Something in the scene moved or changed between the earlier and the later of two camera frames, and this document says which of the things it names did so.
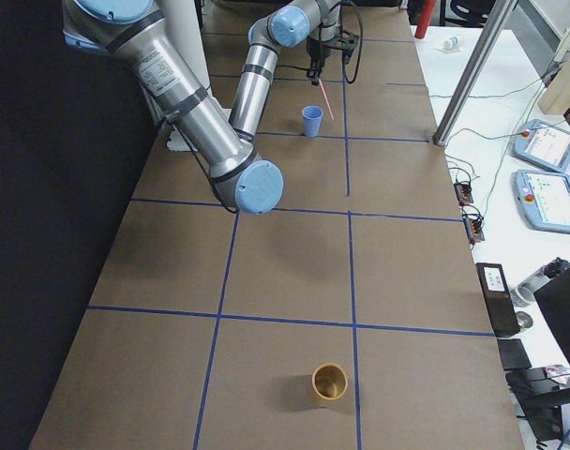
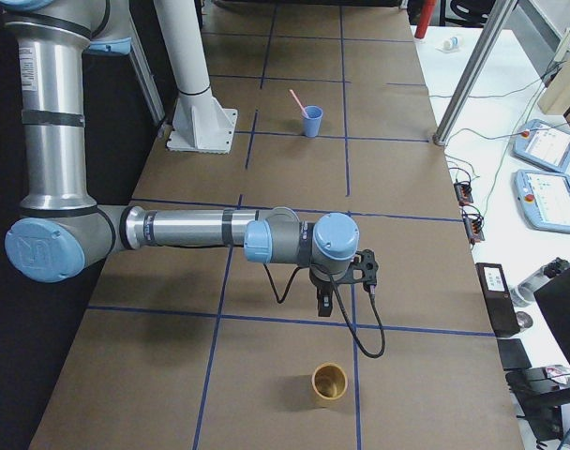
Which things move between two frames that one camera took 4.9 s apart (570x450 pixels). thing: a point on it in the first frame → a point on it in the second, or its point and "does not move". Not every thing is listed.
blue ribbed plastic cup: [312, 120] does not move
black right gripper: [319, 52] → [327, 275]
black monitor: [562, 302] does not move
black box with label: [498, 298] does not move
